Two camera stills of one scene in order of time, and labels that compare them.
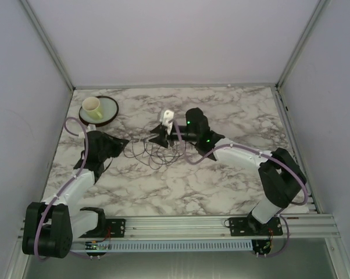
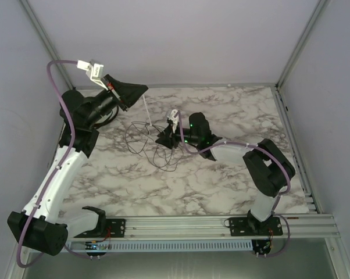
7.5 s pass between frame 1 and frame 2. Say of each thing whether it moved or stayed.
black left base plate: stayed
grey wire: moved
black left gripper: moved
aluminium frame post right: stayed
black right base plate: stayed
